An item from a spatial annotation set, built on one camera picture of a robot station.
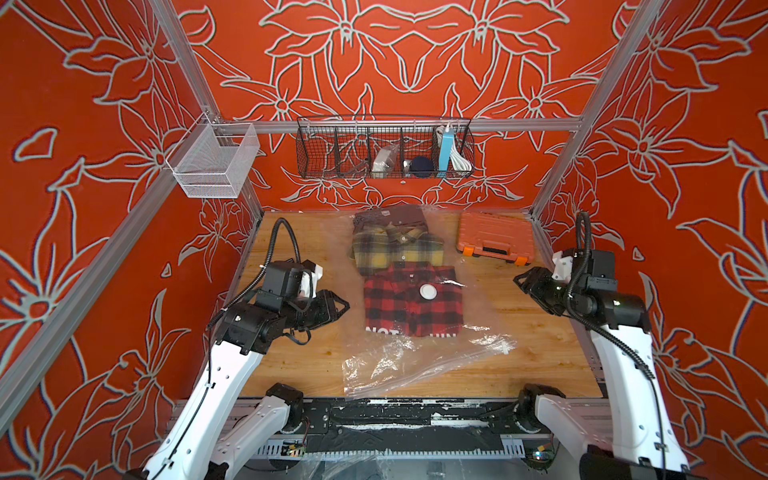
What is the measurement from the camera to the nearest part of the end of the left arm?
0.55 m

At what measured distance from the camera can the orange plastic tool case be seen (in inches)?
40.6

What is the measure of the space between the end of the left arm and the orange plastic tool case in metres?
0.61
